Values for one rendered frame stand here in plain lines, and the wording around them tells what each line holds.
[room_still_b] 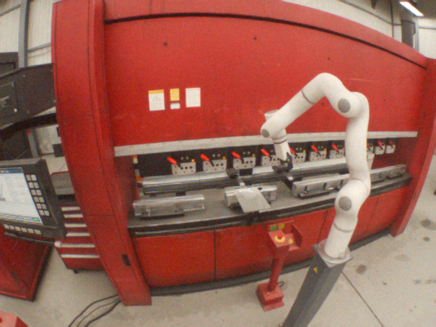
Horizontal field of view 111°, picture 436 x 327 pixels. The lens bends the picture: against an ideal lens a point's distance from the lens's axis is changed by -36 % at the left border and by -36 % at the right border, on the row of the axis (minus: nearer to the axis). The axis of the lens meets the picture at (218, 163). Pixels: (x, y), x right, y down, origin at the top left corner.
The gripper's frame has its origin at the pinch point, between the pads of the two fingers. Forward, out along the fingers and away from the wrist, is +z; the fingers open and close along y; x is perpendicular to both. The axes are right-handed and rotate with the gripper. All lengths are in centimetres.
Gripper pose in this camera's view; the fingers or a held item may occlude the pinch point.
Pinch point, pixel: (286, 165)
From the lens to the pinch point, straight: 132.9
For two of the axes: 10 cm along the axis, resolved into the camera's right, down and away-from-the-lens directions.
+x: 9.1, -4.0, 1.0
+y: 2.3, 3.0, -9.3
